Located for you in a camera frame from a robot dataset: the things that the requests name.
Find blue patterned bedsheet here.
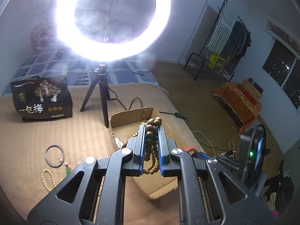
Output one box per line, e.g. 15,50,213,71
12,47,158,86

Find tan blanket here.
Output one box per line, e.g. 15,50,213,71
1,84,197,218

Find window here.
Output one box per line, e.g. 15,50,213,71
262,40,300,111

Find hanging dark clothes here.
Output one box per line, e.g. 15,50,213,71
221,21,252,62

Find white power strip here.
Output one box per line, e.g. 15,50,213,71
217,126,238,160

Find brown wooden bead mala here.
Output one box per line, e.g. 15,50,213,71
123,117,162,175

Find ring light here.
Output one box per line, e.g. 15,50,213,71
54,0,171,62

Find cream bead bracelet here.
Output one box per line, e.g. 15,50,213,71
41,169,57,192

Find black snack bag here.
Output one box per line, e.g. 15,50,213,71
10,75,73,121

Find black clothes rack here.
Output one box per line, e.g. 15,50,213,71
205,0,252,81

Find black power cable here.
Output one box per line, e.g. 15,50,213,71
107,88,189,124

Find black shoe rack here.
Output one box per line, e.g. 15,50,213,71
183,52,234,82

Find cardboard box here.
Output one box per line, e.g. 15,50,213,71
108,106,207,200

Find silver bangle with pearl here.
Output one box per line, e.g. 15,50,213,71
44,145,65,169

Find orange cloth covered box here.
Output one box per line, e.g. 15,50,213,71
213,82,262,133

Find rolled floral quilt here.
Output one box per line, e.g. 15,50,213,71
33,21,59,47

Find yellow box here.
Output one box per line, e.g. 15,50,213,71
208,53,226,69

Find black tripod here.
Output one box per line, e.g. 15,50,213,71
80,61,111,128

